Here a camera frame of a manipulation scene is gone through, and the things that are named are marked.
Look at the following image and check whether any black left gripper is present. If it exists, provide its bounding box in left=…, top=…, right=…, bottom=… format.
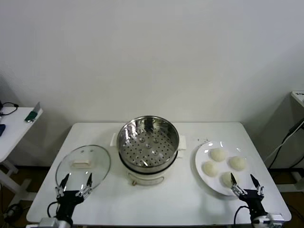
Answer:
left=55, top=172, right=94, bottom=221

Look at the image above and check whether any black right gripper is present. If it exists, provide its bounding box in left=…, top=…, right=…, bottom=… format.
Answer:
left=229, top=172, right=267, bottom=221

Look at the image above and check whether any white steamed baozi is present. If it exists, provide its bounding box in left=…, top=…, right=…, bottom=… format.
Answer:
left=210, top=148, right=227, bottom=162
left=201, top=161, right=220, bottom=178
left=228, top=156, right=247, bottom=171
left=219, top=171, right=240, bottom=188

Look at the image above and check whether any glass lid with white handle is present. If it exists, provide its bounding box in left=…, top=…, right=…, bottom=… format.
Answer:
left=55, top=144, right=112, bottom=192

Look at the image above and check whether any stainless steel steamer basket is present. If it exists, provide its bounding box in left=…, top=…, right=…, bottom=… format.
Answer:
left=116, top=115, right=181, bottom=168

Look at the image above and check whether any white round plate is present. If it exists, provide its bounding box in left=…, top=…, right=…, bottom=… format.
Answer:
left=194, top=141, right=257, bottom=197

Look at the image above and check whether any white electric cooking pot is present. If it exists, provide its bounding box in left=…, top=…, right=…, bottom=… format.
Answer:
left=110, top=132, right=189, bottom=186

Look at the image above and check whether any green card package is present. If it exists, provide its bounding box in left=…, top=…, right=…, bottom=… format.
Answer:
left=24, top=101, right=44, bottom=124

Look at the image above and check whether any white side table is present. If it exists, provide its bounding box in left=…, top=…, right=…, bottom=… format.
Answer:
left=0, top=106, right=44, bottom=193

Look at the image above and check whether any white side desk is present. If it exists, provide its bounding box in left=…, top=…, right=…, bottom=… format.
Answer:
left=268, top=91, right=304, bottom=188

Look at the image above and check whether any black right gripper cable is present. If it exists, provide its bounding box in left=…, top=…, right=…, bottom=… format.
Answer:
left=234, top=205, right=250, bottom=226

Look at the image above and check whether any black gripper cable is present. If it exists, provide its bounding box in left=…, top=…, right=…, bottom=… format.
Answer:
left=47, top=201, right=60, bottom=219
left=234, top=205, right=250, bottom=226

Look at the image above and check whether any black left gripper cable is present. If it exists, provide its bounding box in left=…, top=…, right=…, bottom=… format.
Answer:
left=47, top=201, right=60, bottom=219

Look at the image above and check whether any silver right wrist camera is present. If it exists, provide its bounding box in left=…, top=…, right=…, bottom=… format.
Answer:
left=267, top=213, right=285, bottom=228

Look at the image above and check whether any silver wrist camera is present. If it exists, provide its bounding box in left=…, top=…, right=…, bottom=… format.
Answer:
left=38, top=217, right=60, bottom=228
left=267, top=213, right=285, bottom=228

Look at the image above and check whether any white power cable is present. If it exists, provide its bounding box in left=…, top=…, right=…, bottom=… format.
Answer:
left=265, top=133, right=292, bottom=162

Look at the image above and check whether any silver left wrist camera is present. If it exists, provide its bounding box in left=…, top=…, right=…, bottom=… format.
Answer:
left=38, top=217, right=60, bottom=228

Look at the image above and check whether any black power adapter cable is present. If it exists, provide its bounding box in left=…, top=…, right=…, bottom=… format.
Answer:
left=268, top=118, right=304, bottom=169

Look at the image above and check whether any thin black cable with plug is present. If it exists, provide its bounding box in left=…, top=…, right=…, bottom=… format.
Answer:
left=0, top=102, right=19, bottom=117

